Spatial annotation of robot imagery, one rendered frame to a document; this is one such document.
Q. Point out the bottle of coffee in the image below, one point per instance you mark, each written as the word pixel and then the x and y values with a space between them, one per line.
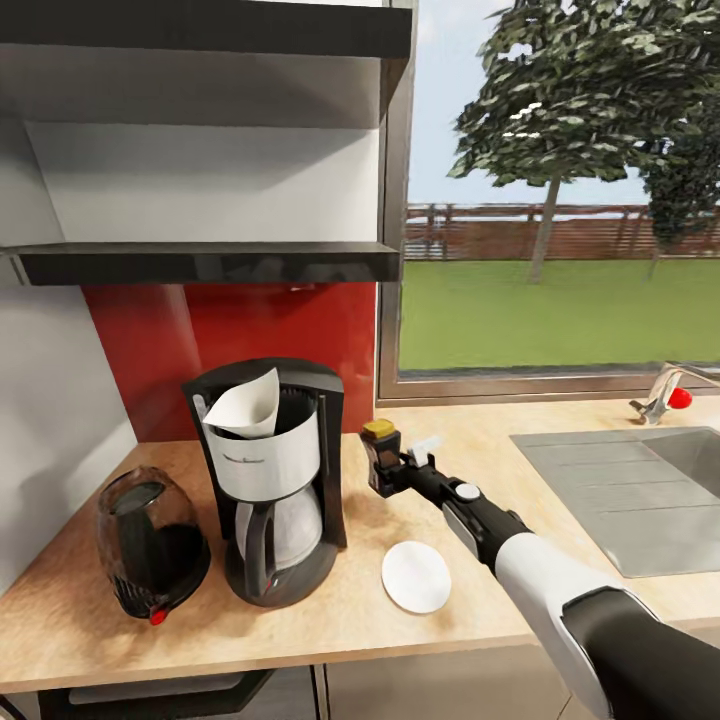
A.
pixel 382 442

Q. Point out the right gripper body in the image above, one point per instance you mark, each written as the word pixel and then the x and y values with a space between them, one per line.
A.
pixel 405 476

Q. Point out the saucer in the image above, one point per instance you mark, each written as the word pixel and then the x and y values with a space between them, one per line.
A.
pixel 416 576

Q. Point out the paper coffee filter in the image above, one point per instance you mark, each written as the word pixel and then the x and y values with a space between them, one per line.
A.
pixel 249 410

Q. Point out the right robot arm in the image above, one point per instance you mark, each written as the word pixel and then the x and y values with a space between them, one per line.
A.
pixel 611 648

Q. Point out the electric kettle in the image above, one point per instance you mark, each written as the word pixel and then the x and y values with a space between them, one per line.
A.
pixel 151 543

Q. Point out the coffee maker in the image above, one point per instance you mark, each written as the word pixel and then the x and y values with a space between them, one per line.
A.
pixel 279 499

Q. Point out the dishwasher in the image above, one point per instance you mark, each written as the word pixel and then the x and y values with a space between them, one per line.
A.
pixel 288 693

